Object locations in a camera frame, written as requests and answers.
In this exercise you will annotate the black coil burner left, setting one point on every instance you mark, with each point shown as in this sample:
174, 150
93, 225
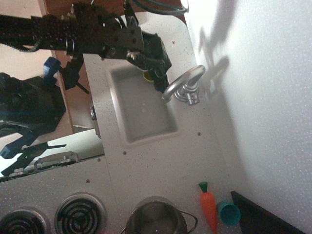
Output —
25, 220

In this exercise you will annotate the teal plastic cup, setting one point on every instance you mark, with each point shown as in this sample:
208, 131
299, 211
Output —
229, 213

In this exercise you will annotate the yellow-green plastic cup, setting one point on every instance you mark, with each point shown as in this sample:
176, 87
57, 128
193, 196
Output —
148, 77

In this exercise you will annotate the blue black clamp lower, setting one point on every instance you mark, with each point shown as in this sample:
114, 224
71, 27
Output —
27, 155

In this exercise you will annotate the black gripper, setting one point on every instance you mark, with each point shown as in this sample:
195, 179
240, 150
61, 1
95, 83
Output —
153, 59

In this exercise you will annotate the black coil burner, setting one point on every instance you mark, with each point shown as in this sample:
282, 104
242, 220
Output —
81, 213
25, 220

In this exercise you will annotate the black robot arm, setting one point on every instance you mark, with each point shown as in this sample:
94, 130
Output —
90, 29

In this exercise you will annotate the silver faucet base with knob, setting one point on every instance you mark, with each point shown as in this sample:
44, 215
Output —
188, 93

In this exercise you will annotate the black coil burner right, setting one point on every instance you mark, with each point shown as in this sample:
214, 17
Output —
81, 213

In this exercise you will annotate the white toy sink basin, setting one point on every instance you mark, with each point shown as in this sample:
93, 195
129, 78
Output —
142, 115

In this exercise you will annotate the black panel at corner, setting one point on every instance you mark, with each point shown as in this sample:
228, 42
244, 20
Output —
257, 220

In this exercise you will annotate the orange toy carrot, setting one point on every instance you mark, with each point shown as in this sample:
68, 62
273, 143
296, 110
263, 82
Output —
208, 205

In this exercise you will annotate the black clip at top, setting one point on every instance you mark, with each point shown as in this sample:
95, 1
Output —
130, 16

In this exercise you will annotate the stainless steel pot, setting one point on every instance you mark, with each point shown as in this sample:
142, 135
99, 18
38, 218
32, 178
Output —
160, 217

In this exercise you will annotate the silver cabinet knob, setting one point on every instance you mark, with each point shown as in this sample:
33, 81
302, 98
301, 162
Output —
93, 113

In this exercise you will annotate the silver curved faucet spout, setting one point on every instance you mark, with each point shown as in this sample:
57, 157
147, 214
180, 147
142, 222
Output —
191, 76

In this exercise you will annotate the silver oven door handle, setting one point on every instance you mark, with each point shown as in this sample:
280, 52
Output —
63, 158

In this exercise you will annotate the black bag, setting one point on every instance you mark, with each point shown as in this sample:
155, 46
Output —
29, 105

